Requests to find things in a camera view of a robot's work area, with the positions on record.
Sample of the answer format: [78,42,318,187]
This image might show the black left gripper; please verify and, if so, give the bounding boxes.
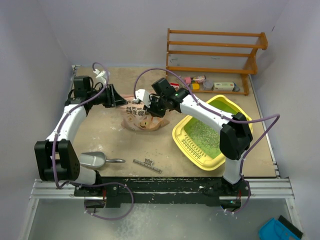
[87,83,128,108]

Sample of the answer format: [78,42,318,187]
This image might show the pink cat litter bag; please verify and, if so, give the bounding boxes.
[118,94,170,132]

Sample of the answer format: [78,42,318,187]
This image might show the white bag sealing clip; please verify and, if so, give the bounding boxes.
[132,158,162,174]

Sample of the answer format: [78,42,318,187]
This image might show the silver metal scoop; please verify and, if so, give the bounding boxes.
[78,151,126,169]

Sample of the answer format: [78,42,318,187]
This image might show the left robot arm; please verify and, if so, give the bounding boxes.
[34,71,128,196]

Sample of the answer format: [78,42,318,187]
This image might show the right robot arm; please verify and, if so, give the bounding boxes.
[136,78,253,196]

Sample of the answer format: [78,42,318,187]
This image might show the red white staples box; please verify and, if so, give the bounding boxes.
[169,82,180,90]

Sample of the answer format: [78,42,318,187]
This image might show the yellow green litter box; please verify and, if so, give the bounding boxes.
[172,94,251,171]

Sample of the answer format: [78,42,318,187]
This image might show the green litter pellets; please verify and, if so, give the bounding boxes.
[185,118,221,159]

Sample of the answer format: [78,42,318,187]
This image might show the pale green box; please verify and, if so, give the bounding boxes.
[213,82,235,92]

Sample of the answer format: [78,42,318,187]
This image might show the yellow grey eraser block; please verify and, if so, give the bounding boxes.
[190,83,200,91]

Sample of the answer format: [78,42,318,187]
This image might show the pink patterned bottle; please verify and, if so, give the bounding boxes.
[183,75,206,85]

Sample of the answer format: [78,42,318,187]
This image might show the orange wooden shelf rack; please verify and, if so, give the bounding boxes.
[165,28,269,96]

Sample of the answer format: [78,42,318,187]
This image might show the blue dustpan with brush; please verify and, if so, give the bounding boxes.
[258,215,304,240]

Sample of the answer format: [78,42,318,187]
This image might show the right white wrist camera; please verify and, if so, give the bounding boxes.
[133,89,151,108]

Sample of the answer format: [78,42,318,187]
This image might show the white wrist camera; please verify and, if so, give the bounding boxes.
[93,69,109,86]
[133,89,151,108]

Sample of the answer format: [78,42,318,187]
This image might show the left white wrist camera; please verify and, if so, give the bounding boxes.
[93,69,109,86]

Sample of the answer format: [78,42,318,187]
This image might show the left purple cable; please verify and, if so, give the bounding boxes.
[52,61,135,221]

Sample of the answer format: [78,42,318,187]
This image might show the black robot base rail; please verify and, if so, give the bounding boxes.
[74,176,251,210]

